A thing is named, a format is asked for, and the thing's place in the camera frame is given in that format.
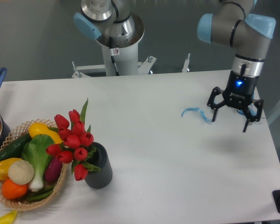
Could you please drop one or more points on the orange fruit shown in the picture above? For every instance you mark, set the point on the orange fruit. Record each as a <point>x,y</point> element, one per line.
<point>11,190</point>

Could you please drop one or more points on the purple sweet potato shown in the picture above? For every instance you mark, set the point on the purple sweet potato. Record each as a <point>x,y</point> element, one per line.
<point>53,170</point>

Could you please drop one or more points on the yellow banana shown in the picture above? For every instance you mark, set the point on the yellow banana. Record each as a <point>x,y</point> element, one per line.
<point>8,218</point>

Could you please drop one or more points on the woven wicker basket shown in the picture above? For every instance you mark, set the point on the woven wicker basket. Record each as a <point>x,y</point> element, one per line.
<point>54,188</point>

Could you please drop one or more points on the red tulip bouquet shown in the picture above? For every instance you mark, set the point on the red tulip bouquet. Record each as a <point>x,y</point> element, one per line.
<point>76,148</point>

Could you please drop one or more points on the curled blue ribbon strip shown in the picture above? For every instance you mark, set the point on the curled blue ribbon strip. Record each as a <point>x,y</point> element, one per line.
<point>199,111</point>

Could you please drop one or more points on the yellow squash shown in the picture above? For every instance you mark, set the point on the yellow squash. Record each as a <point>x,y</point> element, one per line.
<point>41,128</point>

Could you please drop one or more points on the green cucumber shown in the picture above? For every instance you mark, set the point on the green cucumber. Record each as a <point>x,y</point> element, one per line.
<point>15,148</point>

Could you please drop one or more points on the green bok choy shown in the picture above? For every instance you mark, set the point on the green bok choy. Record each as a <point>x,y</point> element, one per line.
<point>35,153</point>

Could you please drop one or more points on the white garlic bulb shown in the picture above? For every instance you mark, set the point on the white garlic bulb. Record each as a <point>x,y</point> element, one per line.
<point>21,172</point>

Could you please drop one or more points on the dark grey ribbed vase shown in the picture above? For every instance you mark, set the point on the dark grey ribbed vase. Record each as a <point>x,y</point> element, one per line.
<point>99,179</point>

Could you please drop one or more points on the yellow bell pepper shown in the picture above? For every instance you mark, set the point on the yellow bell pepper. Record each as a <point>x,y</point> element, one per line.
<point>4,167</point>

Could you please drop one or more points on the green pea pods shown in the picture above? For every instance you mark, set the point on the green pea pods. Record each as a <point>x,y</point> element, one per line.
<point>39,195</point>

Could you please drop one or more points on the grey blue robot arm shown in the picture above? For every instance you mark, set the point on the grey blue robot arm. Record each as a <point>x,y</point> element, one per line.
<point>235,26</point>

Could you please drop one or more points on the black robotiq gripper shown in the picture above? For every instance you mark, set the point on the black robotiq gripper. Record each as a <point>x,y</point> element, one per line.
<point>240,92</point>

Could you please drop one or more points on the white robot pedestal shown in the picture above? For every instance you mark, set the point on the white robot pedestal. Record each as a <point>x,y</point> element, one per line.
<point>119,44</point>

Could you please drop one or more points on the blue ribbon bundle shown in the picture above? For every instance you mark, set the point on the blue ribbon bundle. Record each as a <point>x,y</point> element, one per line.
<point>253,112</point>

